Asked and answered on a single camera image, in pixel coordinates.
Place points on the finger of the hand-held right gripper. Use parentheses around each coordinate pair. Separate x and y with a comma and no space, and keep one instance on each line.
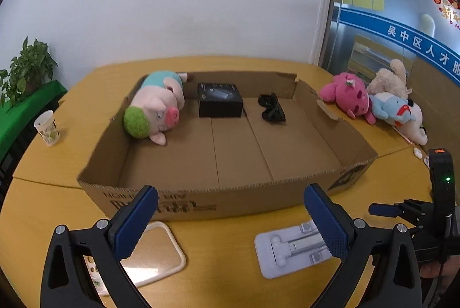
(381,210)

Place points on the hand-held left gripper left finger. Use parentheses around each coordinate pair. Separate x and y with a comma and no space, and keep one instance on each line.
(134,221)

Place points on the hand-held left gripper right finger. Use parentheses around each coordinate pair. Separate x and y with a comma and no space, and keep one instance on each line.
(329,221)

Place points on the white framed mirror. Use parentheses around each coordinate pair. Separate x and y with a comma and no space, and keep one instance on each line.
(158,254)

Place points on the white phone stand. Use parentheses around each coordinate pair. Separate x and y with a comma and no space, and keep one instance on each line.
(284,257)

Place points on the large shallow cardboard box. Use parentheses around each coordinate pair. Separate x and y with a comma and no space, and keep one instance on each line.
(287,153)

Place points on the person's right hand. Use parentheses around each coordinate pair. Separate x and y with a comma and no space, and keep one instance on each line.
(430,271)

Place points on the small white object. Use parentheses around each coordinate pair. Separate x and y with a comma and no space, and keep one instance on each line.
(417,152)

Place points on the white dog plush toy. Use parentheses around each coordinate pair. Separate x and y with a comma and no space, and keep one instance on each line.
(417,128)

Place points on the wooden desk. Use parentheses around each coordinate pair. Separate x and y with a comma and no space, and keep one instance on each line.
(222,257)

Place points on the blue elephant plush toy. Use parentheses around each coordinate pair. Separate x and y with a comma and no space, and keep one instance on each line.
(388,107)

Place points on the pink plush toy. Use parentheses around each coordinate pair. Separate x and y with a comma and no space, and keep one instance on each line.
(345,96)

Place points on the pig plush toy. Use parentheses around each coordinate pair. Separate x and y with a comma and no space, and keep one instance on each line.
(158,103)

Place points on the black sunglasses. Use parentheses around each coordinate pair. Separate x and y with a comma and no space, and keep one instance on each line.
(273,110)

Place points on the beige teddy bear plush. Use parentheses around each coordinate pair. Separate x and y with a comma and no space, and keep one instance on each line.
(390,80)

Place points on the leaf-print paper cup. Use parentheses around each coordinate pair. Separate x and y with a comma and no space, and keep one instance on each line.
(48,130)

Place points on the black box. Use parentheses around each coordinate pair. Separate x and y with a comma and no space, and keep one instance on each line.
(219,107)

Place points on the blue window banner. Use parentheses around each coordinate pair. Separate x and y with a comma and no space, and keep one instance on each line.
(395,31)

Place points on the large potted green plant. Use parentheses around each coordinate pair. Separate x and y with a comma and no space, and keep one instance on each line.
(30,67)

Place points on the yellow sticky notes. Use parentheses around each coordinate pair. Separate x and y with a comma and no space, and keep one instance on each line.
(363,1)

